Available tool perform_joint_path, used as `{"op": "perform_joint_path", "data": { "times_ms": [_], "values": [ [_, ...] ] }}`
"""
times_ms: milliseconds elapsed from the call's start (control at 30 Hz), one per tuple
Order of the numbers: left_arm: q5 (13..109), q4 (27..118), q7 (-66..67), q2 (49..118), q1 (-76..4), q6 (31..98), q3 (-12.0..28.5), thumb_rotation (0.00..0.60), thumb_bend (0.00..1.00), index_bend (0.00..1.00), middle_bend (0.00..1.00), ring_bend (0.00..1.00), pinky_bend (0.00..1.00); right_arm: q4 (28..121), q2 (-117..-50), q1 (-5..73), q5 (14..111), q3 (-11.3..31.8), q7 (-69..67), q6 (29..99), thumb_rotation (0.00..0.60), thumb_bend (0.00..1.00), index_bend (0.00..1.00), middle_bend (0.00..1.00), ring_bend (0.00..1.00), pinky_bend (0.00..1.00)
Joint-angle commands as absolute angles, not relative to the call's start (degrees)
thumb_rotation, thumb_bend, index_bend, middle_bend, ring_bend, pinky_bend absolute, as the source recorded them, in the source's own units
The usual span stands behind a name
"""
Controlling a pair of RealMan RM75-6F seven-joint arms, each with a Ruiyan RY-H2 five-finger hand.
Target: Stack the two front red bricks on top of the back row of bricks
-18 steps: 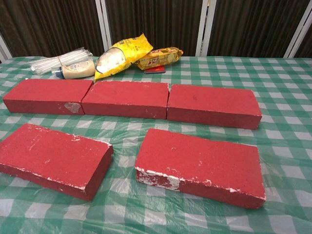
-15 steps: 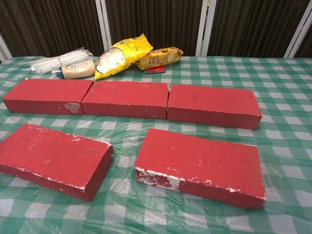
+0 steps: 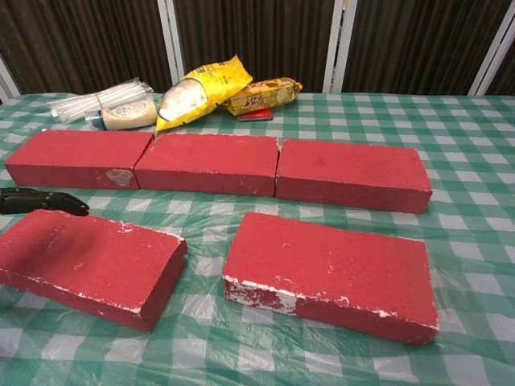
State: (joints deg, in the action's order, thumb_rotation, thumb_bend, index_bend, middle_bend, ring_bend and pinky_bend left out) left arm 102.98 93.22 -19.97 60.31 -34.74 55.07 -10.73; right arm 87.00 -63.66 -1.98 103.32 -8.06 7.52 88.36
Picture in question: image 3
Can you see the flat red card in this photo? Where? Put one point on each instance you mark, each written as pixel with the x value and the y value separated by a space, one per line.
pixel 257 116

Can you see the red foam brick white chipped corner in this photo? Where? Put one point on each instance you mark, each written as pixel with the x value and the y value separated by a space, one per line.
pixel 330 273

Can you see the bundle of clear straws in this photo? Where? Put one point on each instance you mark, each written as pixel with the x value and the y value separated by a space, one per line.
pixel 92 100

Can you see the dark brown partition screen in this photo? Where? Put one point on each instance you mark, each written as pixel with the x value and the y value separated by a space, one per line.
pixel 507 76
pixel 418 40
pixel 80 40
pixel 257 32

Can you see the green white checked tablecloth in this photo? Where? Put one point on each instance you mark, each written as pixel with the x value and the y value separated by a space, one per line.
pixel 249 362

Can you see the yellow snack bag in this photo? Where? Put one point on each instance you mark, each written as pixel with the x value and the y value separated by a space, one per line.
pixel 213 84

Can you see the cream mayonnaise bottle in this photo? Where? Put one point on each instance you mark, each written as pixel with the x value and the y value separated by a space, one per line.
pixel 128 114

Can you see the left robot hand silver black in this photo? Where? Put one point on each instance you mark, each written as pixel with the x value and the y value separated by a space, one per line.
pixel 36 201

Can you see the yellow biscuit packet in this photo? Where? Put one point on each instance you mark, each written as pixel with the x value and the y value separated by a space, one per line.
pixel 265 94

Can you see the red foam brick white-scuffed edges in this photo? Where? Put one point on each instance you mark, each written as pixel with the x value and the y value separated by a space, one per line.
pixel 92 261

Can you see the red foam brick grey patch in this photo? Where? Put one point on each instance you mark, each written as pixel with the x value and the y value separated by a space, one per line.
pixel 76 150

